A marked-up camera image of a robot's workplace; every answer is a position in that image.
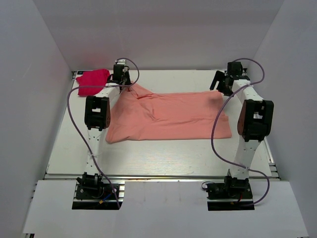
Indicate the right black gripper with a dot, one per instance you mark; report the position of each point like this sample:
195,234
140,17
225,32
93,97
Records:
220,76

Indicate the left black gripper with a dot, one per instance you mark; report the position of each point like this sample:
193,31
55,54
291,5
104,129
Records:
127,73

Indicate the salmon pink t shirt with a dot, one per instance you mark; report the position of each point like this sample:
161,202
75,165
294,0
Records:
140,114

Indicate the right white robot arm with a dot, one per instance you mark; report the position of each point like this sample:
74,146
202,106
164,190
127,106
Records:
255,119

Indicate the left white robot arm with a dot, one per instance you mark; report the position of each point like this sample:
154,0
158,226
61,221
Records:
102,93

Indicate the folded magenta t shirt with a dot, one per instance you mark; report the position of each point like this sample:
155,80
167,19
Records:
91,82

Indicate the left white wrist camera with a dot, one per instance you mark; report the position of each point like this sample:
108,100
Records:
122,61

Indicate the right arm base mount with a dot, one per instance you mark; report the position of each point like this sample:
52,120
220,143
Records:
231,195

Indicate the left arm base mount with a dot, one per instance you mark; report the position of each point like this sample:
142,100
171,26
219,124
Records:
101,198

